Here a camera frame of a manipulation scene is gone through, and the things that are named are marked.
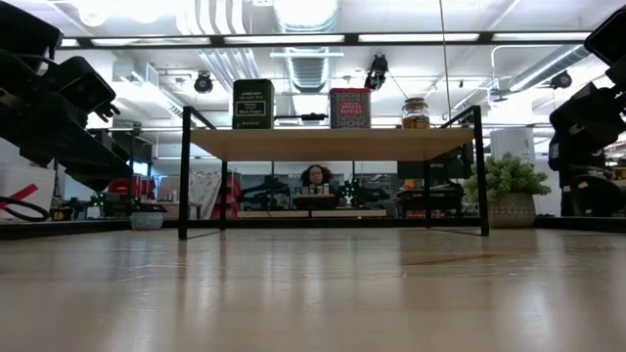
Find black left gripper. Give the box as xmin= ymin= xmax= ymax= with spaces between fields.
xmin=0 ymin=53 xmax=134 ymax=194

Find dark green black pepper tin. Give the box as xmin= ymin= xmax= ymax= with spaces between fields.
xmin=232 ymin=78 xmax=276 ymax=130

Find red smoked paprika tin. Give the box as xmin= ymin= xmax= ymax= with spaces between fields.
xmin=329 ymin=87 xmax=372 ymax=130

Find wooden shelf black metal legs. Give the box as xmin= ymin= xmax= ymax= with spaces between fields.
xmin=178 ymin=105 xmax=491 ymax=241

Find background robot green lights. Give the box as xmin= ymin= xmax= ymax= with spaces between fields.
xmin=70 ymin=174 xmax=167 ymax=219

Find black round ceiling fixture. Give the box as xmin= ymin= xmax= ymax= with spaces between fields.
xmin=193 ymin=70 xmax=215 ymax=95
xmin=549 ymin=69 xmax=573 ymax=91

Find small round grey pot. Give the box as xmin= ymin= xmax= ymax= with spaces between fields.
xmin=129 ymin=210 xmax=166 ymax=231

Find white rounded appliance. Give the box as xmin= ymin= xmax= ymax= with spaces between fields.
xmin=490 ymin=127 xmax=537 ymax=165

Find black background chair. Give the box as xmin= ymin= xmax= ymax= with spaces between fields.
xmin=569 ymin=174 xmax=626 ymax=218

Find green potted plant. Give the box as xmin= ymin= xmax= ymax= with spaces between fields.
xmin=463 ymin=152 xmax=553 ymax=230

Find white draped cloth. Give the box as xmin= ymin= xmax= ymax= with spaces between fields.
xmin=189 ymin=169 xmax=222 ymax=220

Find red tool cabinet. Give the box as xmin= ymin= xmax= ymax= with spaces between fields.
xmin=210 ymin=170 xmax=243 ymax=220

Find black monitor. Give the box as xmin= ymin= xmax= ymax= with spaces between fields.
xmin=396 ymin=144 xmax=474 ymax=180

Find black red cart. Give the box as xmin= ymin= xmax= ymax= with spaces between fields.
xmin=396 ymin=181 xmax=466 ymax=220

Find person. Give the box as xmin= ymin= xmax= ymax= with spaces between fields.
xmin=298 ymin=163 xmax=336 ymax=197

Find pale background table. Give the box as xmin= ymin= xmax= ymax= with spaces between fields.
xmin=237 ymin=208 xmax=388 ymax=219

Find black cable loop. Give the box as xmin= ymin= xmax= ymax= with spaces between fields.
xmin=0 ymin=195 xmax=51 ymax=223

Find red strap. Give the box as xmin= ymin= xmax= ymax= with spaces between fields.
xmin=0 ymin=183 xmax=40 ymax=210

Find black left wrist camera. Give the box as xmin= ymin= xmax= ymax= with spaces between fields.
xmin=46 ymin=55 xmax=122 ymax=124

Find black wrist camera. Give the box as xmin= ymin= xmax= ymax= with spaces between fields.
xmin=583 ymin=4 xmax=626 ymax=68
xmin=46 ymin=55 xmax=122 ymax=124

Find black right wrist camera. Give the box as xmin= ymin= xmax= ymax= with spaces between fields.
xmin=583 ymin=4 xmax=626 ymax=68

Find black overhead camera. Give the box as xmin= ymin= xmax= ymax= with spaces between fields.
xmin=364 ymin=53 xmax=390 ymax=93

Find black aluminium table frame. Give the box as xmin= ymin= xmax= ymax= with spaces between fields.
xmin=0 ymin=29 xmax=626 ymax=242

